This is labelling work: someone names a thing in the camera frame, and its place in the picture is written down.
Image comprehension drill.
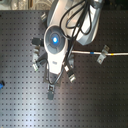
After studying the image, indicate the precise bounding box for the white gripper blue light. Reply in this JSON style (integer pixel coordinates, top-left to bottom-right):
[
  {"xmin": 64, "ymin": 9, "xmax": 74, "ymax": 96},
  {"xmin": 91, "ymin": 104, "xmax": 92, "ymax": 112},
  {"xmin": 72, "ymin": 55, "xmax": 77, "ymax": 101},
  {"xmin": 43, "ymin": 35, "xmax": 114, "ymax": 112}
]
[{"xmin": 44, "ymin": 25, "xmax": 76, "ymax": 82}]

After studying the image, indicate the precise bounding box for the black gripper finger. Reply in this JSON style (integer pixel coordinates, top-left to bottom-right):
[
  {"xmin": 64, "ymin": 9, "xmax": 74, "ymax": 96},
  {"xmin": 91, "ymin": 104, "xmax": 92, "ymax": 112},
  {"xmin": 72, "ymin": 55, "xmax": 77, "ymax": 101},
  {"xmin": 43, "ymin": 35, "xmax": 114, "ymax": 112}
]
[{"xmin": 47, "ymin": 84, "xmax": 55, "ymax": 99}]

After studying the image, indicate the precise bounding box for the white cable with markings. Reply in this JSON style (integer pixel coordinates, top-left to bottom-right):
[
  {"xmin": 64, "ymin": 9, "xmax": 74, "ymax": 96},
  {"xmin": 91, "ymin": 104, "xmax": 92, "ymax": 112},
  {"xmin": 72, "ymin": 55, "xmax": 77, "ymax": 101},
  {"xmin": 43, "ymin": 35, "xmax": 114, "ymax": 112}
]
[{"xmin": 71, "ymin": 50, "xmax": 128, "ymax": 56}]

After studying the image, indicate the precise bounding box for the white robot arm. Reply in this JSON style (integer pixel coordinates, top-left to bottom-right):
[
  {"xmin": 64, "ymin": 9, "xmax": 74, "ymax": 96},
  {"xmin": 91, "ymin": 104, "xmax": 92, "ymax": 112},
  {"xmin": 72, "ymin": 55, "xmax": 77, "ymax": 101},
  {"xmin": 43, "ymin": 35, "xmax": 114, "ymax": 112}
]
[{"xmin": 44, "ymin": 0, "xmax": 103, "ymax": 100}]

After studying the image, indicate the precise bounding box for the right metal cable clip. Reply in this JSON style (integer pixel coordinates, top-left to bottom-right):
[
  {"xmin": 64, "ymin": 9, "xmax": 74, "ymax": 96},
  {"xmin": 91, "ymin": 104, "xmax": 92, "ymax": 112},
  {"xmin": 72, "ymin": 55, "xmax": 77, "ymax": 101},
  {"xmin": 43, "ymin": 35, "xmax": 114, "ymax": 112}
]
[{"xmin": 97, "ymin": 45, "xmax": 110, "ymax": 64}]

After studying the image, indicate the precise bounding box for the metal cable clip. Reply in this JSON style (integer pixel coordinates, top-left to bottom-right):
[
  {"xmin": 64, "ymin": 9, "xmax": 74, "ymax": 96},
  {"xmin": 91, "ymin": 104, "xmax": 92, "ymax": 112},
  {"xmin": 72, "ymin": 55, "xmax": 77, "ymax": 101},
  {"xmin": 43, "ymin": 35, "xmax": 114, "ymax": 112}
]
[
  {"xmin": 32, "ymin": 46, "xmax": 40, "ymax": 71},
  {"xmin": 40, "ymin": 12, "xmax": 47, "ymax": 22},
  {"xmin": 97, "ymin": 45, "xmax": 110, "ymax": 64}
]

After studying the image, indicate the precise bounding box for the left metal cable clip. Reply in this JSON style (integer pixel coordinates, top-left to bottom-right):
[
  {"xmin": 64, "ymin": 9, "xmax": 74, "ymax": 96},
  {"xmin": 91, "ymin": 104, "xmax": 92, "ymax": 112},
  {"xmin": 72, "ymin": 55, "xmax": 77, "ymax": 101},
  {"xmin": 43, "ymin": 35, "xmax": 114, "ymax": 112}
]
[{"xmin": 32, "ymin": 46, "xmax": 40, "ymax": 71}]

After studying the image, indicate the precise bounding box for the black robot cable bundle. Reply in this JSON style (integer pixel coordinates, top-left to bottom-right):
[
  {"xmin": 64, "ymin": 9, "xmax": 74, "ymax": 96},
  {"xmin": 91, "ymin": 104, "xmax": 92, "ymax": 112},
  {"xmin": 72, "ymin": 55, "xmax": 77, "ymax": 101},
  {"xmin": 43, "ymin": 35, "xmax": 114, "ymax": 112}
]
[{"xmin": 45, "ymin": 0, "xmax": 95, "ymax": 86}]

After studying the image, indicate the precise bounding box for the top metal cable clip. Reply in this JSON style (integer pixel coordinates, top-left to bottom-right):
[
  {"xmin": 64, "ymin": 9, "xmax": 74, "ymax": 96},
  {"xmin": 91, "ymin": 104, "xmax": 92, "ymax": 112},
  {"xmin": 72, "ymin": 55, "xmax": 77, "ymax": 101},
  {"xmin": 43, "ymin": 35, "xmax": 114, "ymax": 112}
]
[{"xmin": 40, "ymin": 12, "xmax": 47, "ymax": 22}]

